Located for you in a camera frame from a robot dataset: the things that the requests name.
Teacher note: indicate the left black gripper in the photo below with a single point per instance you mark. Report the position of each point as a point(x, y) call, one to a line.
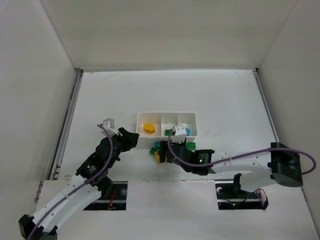
point(121, 139)

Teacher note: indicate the white three-compartment container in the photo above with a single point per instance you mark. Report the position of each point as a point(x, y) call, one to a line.
point(164, 121)

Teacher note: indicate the blue rounded lego piece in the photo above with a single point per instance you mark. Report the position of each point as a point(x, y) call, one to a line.
point(188, 132)

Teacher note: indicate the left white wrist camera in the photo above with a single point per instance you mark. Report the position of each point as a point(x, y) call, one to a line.
point(107, 126)

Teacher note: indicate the small green lego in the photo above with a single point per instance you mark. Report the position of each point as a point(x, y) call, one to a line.
point(152, 151)

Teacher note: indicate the green long lego brick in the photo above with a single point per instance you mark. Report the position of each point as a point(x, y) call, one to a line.
point(167, 132)

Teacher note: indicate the yellow rounded lego piece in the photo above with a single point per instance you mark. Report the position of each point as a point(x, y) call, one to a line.
point(149, 128)

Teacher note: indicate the large yellow lego brick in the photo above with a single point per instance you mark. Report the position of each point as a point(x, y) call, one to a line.
point(157, 156)

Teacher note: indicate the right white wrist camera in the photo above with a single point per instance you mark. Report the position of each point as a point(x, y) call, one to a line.
point(178, 134)

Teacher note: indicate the green square lego right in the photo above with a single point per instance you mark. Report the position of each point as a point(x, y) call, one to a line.
point(191, 146)

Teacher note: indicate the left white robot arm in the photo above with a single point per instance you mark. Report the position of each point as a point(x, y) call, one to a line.
point(88, 184)

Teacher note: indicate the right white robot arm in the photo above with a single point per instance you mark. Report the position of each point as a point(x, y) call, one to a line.
point(278, 164)

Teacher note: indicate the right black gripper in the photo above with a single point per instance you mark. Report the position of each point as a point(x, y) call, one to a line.
point(164, 152)

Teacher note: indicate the blue lego brick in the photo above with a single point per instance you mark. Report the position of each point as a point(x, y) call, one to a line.
point(157, 144)

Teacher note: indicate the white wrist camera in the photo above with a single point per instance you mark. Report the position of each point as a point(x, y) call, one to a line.
point(178, 134)
point(107, 126)

